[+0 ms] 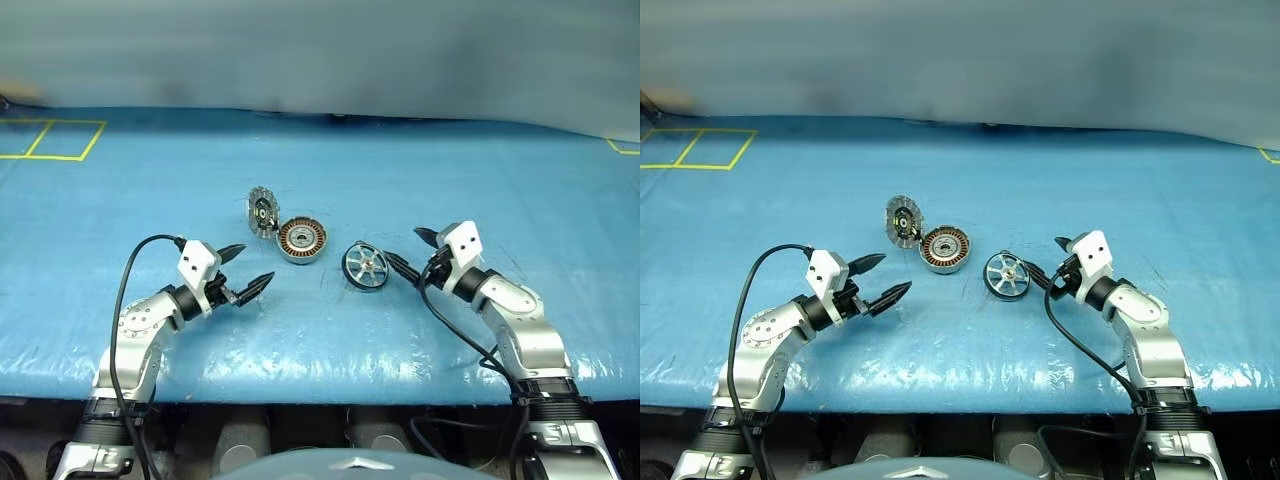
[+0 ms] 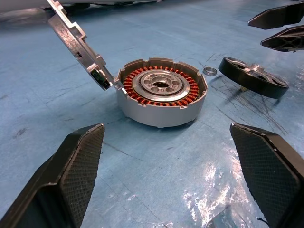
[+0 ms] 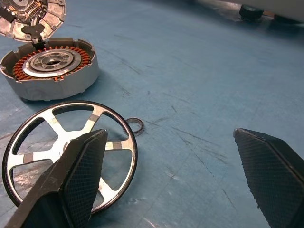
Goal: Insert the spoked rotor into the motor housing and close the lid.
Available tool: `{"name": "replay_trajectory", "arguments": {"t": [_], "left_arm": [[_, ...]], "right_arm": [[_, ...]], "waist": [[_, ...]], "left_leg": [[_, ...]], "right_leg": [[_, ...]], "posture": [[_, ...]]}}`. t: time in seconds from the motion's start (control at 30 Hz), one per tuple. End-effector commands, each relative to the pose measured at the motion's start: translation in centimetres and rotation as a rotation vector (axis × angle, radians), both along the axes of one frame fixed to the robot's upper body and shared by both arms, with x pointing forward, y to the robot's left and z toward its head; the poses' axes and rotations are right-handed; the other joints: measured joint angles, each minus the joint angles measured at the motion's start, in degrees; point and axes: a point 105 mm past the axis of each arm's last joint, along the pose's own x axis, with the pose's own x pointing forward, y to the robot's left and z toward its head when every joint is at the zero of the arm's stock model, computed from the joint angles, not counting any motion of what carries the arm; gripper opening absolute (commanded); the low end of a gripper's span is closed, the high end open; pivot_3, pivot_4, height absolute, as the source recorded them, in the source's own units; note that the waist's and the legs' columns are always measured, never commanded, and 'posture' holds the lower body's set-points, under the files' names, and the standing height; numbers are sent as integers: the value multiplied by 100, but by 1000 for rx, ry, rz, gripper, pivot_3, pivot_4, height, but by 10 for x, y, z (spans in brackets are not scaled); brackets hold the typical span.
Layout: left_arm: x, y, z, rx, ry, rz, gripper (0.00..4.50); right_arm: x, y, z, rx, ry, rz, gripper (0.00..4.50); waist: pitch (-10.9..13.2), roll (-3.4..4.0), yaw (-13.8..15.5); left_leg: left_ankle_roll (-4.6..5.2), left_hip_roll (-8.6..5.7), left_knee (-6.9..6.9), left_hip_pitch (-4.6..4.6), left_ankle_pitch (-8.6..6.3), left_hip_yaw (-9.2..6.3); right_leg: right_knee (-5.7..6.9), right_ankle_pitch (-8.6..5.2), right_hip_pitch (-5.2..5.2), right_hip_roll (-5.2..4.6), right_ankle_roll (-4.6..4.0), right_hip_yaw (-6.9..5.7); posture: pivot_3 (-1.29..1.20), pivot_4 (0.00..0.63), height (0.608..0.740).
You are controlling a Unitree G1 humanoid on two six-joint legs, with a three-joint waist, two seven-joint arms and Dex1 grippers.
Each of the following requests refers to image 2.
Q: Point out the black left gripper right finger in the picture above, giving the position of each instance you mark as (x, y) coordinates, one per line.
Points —
(273, 171)

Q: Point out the silver motor housing copper windings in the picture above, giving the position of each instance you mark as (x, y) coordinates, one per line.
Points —
(154, 116)

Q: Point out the black rotor with silver spokes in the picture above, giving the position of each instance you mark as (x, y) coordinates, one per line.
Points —
(249, 82)

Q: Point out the motor rotor bell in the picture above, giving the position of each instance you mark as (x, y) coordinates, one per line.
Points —
(69, 40)

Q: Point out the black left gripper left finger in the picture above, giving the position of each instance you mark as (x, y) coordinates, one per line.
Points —
(59, 180)

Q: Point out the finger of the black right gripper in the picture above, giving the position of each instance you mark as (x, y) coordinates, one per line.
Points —
(280, 16)
(285, 39)

